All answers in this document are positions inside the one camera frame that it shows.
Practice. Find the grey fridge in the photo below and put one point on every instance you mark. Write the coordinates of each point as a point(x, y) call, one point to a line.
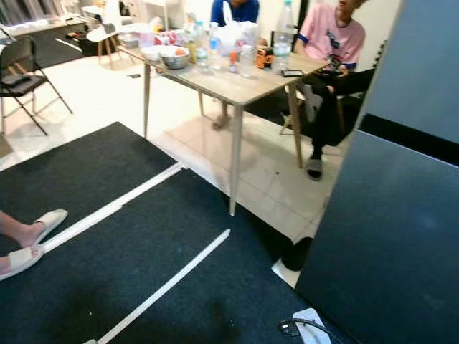
point(357, 107)

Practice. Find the large grey fridge door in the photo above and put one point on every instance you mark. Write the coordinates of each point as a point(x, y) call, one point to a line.
point(387, 244)

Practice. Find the person bare legs white slippers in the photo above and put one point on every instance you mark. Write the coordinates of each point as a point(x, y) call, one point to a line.
point(36, 233)

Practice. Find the black controller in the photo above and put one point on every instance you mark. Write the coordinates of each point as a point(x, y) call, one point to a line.
point(14, 79)

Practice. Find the black folding chair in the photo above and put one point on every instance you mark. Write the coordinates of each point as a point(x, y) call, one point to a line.
point(20, 54)

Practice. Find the white floor strip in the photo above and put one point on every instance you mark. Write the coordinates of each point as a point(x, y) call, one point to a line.
point(165, 287)
point(115, 208)

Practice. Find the black floor mat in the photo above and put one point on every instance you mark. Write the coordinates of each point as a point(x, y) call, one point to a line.
point(64, 43)

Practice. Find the grey window curtain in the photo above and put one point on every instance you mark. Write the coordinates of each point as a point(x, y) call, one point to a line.
point(36, 8)

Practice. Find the white chair wooden legs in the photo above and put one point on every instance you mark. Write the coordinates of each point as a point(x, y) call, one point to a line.
point(104, 32)

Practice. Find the white bowl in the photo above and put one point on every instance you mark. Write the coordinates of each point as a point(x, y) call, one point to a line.
point(150, 53)

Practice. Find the steel bowl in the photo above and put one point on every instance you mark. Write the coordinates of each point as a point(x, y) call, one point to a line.
point(176, 61)

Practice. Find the small blue-label water bottle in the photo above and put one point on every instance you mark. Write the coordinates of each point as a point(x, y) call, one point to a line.
point(215, 50)

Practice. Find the light wooden table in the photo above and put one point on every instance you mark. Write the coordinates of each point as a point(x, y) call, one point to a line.
point(251, 82)

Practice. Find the large white plastic bag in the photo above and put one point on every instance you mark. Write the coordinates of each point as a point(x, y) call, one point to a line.
point(240, 32)

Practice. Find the person in blue shirt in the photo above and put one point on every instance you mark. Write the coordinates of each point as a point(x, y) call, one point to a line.
point(233, 11)

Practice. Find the orange black device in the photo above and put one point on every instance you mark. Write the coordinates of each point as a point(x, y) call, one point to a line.
point(264, 59)

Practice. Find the black slipper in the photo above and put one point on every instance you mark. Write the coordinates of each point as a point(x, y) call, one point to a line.
point(296, 254)

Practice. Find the black smartphone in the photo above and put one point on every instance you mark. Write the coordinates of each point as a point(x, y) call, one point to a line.
point(292, 73)

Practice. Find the large clear green-label bottle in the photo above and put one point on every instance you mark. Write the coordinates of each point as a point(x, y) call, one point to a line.
point(284, 43)

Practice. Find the person in pink shirt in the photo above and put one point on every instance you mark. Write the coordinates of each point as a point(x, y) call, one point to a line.
point(330, 32)

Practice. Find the black foam panel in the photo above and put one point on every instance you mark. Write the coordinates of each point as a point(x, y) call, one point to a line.
point(380, 56)

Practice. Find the grey freezer door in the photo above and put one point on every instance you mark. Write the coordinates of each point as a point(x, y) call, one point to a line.
point(416, 64)

